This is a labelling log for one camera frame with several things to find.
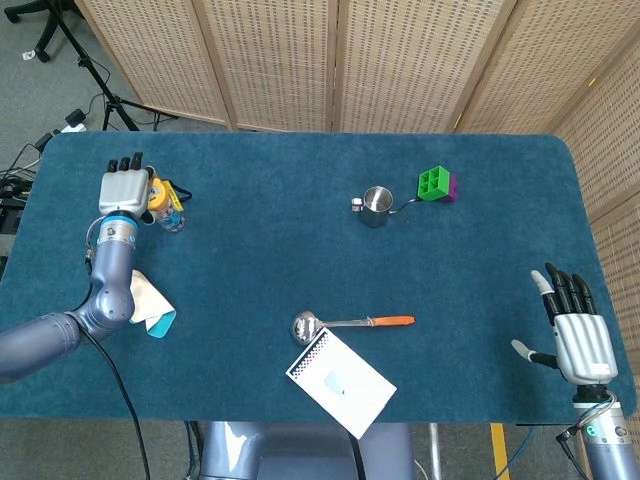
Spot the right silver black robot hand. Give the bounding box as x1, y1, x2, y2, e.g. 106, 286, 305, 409
510, 263, 619, 386

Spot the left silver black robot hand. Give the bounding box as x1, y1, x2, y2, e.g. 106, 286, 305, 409
98, 151, 157, 224

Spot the yellow tape measure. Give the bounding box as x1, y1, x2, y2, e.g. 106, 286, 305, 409
147, 175, 194, 214

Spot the clear cartoon print jar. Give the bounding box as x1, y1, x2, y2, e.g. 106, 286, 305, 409
157, 202, 187, 234

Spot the white power strip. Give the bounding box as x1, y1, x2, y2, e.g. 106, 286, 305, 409
59, 109, 90, 134

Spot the white and teal cloth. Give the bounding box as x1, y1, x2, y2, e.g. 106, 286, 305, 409
128, 268, 178, 341

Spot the black tripod stand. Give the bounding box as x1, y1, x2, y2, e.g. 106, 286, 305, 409
49, 0, 179, 132

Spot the black office chair base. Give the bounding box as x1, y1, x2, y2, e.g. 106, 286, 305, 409
3, 0, 59, 64

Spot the metal table leg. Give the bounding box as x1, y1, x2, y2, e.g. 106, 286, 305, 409
428, 423, 444, 480

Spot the blue carpet table mat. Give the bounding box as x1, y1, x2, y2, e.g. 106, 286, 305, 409
0, 130, 639, 425

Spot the purple plastic block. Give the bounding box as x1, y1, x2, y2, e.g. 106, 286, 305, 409
439, 174, 461, 205

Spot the wicker folding screen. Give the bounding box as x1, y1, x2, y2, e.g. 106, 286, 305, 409
74, 0, 640, 480

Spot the green plastic compartment block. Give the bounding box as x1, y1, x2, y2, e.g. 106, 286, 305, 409
415, 164, 454, 202

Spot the white box checker print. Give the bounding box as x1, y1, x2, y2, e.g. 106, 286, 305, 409
284, 327, 399, 441

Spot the steel gooseneck pitcher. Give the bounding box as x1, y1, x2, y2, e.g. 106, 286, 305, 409
350, 185, 419, 229

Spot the blue-grey robot torso base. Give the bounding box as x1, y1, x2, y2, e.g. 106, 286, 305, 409
199, 421, 416, 480

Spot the black floor cable bundle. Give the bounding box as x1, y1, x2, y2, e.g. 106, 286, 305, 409
0, 132, 61, 236

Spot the blue floor cable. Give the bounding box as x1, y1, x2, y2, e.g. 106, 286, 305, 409
494, 424, 536, 480

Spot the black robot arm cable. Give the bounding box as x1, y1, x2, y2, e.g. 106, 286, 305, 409
79, 327, 152, 480

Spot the steel ladle orange handle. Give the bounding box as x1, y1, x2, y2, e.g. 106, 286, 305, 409
289, 310, 416, 348

